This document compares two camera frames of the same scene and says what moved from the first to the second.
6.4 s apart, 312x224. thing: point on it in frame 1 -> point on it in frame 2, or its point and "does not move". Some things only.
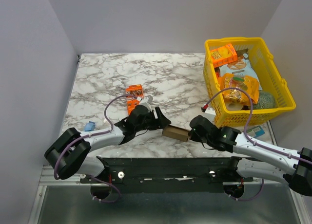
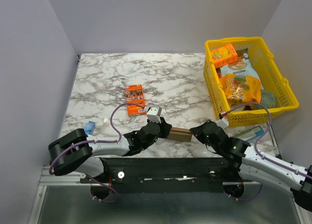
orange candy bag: [230, 80] does not move
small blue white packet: [255, 132] does not move
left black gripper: [160, 122] -> [165, 129]
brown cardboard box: [176, 133] does not move
